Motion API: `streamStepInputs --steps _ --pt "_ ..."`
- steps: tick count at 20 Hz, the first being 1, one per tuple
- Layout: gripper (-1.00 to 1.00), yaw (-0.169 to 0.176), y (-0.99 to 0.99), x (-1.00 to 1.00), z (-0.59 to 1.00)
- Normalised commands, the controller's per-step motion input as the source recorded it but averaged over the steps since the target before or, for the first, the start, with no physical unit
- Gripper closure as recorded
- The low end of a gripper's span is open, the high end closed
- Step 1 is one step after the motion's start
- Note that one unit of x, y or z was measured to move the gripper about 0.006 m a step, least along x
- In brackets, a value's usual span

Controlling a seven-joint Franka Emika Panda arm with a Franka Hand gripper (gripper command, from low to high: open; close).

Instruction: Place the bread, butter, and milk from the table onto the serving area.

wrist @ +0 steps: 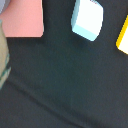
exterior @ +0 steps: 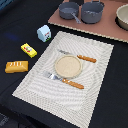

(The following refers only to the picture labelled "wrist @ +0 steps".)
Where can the white milk carton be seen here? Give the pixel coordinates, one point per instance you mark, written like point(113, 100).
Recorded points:
point(87, 18)

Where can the yellow butter box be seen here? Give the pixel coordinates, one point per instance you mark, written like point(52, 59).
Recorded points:
point(122, 40)

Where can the woven placemat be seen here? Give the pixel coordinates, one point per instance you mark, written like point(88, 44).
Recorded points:
point(4, 57)

